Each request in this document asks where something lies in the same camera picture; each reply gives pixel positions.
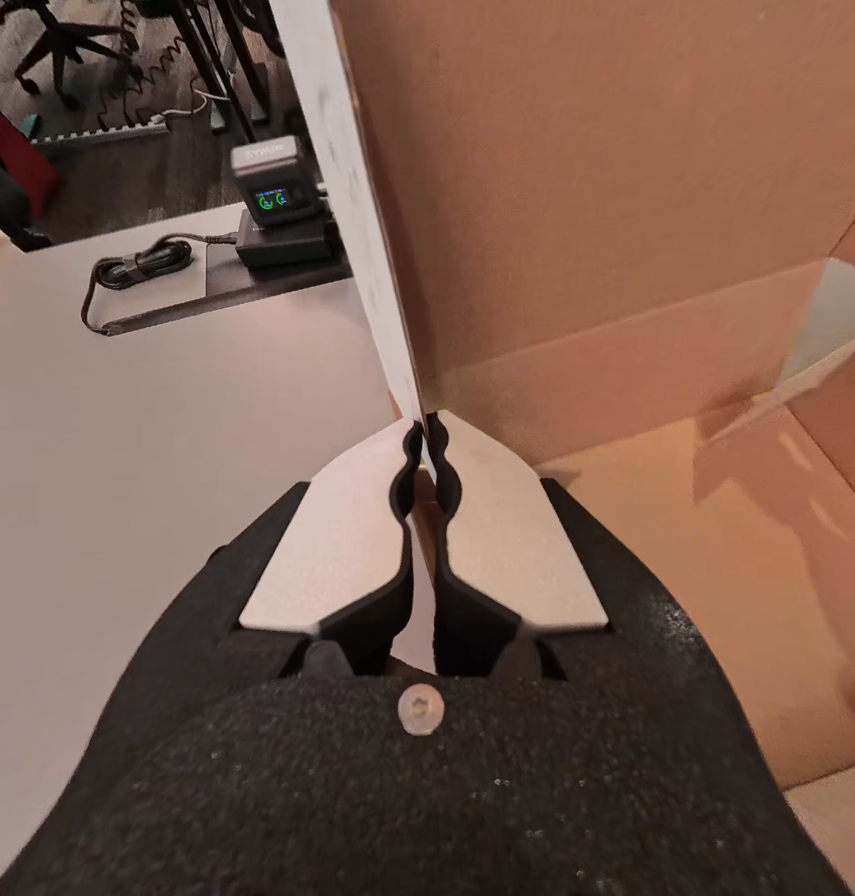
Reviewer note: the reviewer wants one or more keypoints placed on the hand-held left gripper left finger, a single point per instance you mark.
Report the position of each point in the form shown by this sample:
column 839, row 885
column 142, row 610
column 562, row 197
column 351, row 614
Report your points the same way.
column 329, row 546

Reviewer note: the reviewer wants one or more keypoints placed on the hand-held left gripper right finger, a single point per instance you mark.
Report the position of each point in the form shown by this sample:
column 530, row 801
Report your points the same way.
column 518, row 546

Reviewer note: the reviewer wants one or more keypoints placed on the cardboard box with white lid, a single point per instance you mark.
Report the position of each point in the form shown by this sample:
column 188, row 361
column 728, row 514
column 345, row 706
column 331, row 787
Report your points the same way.
column 595, row 210

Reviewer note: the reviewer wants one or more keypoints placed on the grey desk mat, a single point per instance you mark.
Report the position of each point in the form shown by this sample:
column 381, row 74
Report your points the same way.
column 224, row 294

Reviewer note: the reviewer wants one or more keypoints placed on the black charging dock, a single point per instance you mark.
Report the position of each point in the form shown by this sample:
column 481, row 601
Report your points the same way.
column 287, row 241

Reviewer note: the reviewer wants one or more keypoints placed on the grey power bank with display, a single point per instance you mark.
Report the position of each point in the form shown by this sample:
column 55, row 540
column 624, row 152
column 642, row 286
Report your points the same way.
column 270, row 171

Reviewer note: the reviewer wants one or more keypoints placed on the grey power strip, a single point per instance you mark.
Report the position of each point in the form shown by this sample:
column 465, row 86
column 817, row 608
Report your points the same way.
column 98, row 133

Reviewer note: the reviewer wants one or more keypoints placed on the red cloth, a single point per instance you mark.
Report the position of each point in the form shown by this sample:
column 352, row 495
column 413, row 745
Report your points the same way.
column 14, row 164

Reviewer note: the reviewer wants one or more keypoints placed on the black office chair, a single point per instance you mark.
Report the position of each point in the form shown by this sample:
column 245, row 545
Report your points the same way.
column 63, row 35

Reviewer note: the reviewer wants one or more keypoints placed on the black desk leg frame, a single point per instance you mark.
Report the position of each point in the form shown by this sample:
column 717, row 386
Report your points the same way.
column 218, row 70

